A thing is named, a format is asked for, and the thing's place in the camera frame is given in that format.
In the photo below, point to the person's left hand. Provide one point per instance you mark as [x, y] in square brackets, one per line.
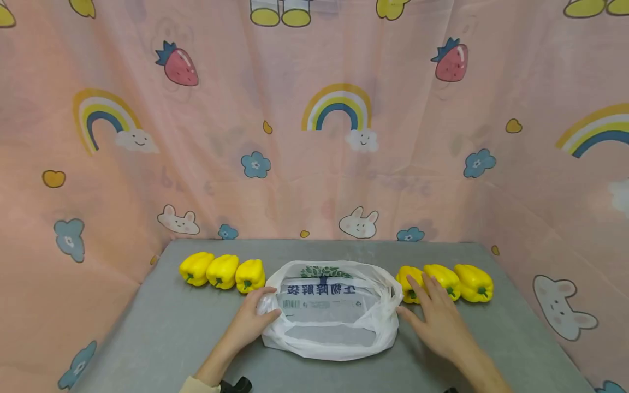
[248, 322]

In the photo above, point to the person's right hand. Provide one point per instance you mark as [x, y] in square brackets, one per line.
[440, 325]

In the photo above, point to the person's right thumb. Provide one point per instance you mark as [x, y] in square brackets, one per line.
[408, 316]

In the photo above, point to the person's left thumb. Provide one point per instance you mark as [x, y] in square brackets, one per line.
[271, 315]

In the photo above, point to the person's left index finger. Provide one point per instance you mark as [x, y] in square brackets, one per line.
[265, 293]

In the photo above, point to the person's right middle finger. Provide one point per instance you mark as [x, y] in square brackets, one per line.
[432, 286]

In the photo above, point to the person's right index finger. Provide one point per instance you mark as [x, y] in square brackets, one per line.
[416, 290]

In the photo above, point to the white printed plastic bag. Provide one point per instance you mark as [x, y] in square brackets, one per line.
[334, 327]

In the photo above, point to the person's left forearm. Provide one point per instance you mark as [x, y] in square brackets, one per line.
[211, 368]

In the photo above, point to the person's right forearm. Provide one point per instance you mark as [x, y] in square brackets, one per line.
[484, 374]

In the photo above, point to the yellow bell pepper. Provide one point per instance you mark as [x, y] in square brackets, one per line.
[250, 274]
[404, 279]
[223, 270]
[195, 267]
[446, 279]
[473, 281]

